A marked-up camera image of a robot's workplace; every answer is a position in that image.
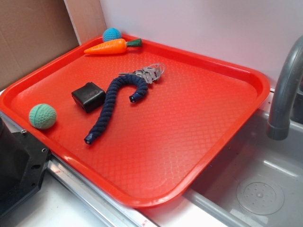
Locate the blue dimpled ball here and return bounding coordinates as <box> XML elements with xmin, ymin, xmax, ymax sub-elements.
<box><xmin>102</xmin><ymin>28</ymin><xmax>122</xmax><ymax>42</ymax></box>

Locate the black leather wallet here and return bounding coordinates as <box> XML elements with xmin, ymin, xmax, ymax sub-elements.
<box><xmin>71</xmin><ymin>82</ymin><xmax>106</xmax><ymax>113</ymax></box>

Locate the grey faucet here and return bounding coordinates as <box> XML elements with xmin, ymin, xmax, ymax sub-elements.
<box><xmin>266</xmin><ymin>36</ymin><xmax>303</xmax><ymax>140</ymax></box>

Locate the red plastic tray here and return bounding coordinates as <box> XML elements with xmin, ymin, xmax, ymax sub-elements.
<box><xmin>0</xmin><ymin>37</ymin><xmax>270</xmax><ymax>208</ymax></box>

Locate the grey plastic sink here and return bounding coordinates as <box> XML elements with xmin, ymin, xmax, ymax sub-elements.
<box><xmin>184</xmin><ymin>110</ymin><xmax>303</xmax><ymax>227</ymax></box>

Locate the orange toy carrot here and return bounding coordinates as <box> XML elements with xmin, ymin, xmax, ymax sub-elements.
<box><xmin>84</xmin><ymin>38</ymin><xmax>143</xmax><ymax>55</ymax></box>

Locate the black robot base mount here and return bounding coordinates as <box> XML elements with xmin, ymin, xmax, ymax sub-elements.
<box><xmin>0</xmin><ymin>120</ymin><xmax>51</xmax><ymax>218</ymax></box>

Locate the brown cardboard panel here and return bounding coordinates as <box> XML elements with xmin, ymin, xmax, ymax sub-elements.
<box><xmin>0</xmin><ymin>0</ymin><xmax>106</xmax><ymax>90</ymax></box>

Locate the dark blue rope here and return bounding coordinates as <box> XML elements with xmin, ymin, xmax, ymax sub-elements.
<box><xmin>84</xmin><ymin>74</ymin><xmax>149</xmax><ymax>145</ymax></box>

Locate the green dimpled ball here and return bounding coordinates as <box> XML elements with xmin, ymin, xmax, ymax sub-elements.
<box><xmin>29</xmin><ymin>104</ymin><xmax>57</xmax><ymax>130</ymax></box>

